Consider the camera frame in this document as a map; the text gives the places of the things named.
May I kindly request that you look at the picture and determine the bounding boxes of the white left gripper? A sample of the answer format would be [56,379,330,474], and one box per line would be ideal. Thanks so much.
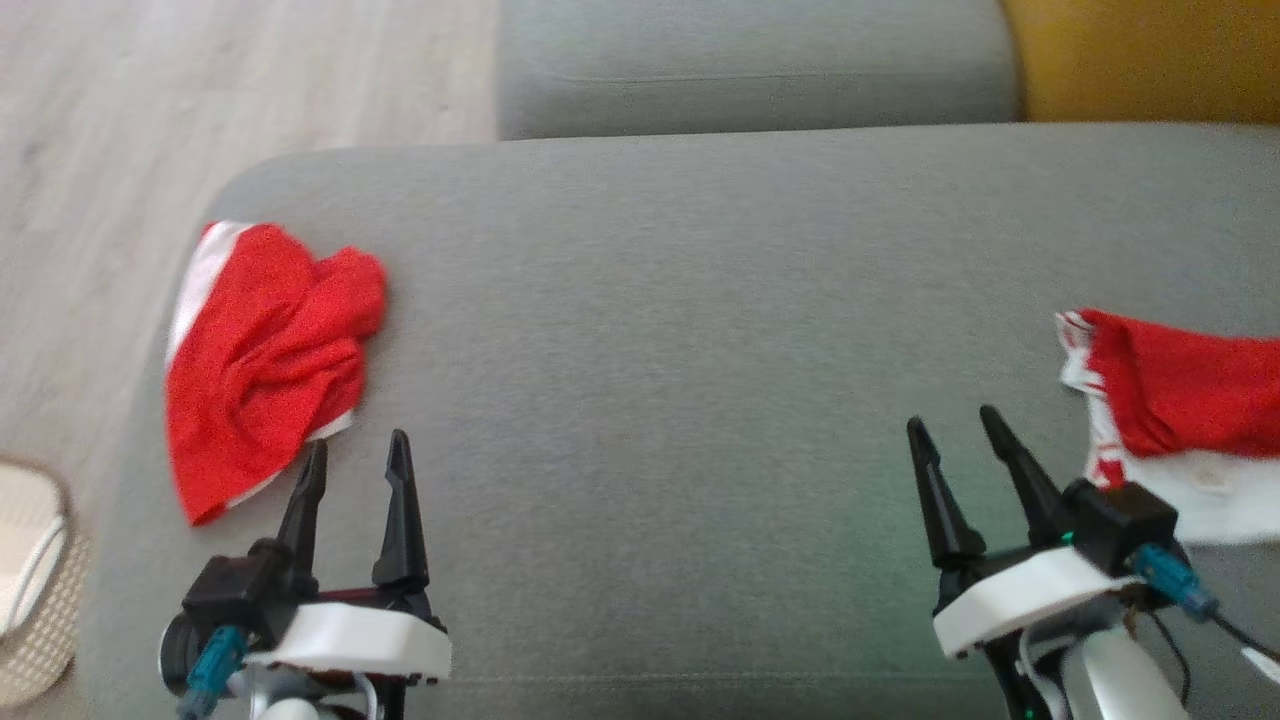
[245,430,453,691]

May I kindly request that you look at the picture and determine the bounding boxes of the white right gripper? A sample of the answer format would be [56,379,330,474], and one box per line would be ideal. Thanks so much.
[906,404,1143,661]

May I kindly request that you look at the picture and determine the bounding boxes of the red shorts with white band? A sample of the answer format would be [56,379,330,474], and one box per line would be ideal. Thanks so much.
[165,220,389,528]

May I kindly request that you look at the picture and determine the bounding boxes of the red and white striped shirt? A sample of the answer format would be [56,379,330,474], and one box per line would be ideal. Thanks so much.
[1055,308,1280,547]

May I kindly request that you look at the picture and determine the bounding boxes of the grey fabric sofa seat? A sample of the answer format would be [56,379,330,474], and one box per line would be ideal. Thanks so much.
[80,122,1280,720]

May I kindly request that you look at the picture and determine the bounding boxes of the white woven basket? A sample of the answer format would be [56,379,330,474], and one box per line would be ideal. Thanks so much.
[0,455,91,709]

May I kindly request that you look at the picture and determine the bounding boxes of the large yellow sofa cushion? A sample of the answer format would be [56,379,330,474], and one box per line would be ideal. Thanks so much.
[1000,0,1280,126]

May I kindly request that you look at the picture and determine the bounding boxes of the grey fabric sofa cushion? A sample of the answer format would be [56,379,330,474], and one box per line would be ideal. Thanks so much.
[498,0,1021,141]

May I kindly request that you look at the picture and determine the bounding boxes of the left cable with teal plug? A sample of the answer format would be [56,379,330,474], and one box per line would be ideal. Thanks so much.
[178,625,250,720]

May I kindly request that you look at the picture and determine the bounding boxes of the cable with teal plug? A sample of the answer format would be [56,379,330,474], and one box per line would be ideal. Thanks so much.
[178,625,250,720]
[1133,545,1280,691]

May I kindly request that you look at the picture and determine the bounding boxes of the right cable with teal plug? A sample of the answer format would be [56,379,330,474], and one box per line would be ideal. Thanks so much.
[1133,545,1280,691]

